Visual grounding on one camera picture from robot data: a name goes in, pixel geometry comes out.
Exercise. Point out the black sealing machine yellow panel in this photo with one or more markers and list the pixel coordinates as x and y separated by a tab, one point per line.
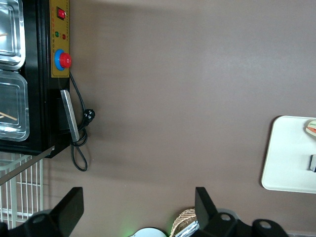
44	98

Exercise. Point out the aluminium foil tray stack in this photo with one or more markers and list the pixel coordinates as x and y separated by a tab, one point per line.
188	229

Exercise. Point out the wrapped triangle sandwich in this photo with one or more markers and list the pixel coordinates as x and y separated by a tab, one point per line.
311	127

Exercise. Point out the light wicker basket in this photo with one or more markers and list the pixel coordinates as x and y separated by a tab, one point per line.
184	217

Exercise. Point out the wooden stick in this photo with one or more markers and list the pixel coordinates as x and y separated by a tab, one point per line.
8	116

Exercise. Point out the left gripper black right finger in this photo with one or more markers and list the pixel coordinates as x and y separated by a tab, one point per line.
205	209

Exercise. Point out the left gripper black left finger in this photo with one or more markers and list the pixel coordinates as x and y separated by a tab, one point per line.
70	209

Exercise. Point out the foil container in machine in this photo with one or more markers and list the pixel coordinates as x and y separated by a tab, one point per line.
12	103
11	29

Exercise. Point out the beige serving tray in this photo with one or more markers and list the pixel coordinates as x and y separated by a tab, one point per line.
284	153

